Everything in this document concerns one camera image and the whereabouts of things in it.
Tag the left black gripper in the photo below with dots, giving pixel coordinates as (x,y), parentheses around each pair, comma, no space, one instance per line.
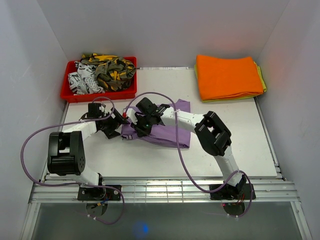
(116,122)

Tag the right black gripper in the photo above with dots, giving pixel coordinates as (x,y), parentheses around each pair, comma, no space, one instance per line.
(139,130)

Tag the purple trousers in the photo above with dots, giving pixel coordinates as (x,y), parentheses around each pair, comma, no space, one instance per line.
(160,135)

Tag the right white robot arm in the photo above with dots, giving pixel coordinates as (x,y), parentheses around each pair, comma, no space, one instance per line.
(213,135)

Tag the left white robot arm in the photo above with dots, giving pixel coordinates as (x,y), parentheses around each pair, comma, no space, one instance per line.
(66,152)

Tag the camouflage trousers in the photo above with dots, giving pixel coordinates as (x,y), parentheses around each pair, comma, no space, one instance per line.
(113,73)

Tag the white black printed trousers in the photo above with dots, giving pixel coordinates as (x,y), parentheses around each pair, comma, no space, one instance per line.
(83,81)

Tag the folded orange trousers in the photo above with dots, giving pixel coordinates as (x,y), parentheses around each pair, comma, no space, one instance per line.
(225,75)

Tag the red plastic bin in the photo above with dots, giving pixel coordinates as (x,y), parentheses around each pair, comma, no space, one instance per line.
(67,95)

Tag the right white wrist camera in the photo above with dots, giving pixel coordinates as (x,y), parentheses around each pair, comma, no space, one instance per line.
(130,115)

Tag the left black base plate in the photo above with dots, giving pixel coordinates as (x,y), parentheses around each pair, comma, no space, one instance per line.
(107,192)

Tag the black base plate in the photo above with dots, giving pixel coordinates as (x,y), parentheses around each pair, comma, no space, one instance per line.
(228,192)
(107,192)

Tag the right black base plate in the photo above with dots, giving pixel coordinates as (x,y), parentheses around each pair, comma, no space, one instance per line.
(228,192)

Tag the aluminium mounting rail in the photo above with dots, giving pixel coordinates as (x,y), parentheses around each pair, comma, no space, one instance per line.
(165,191)

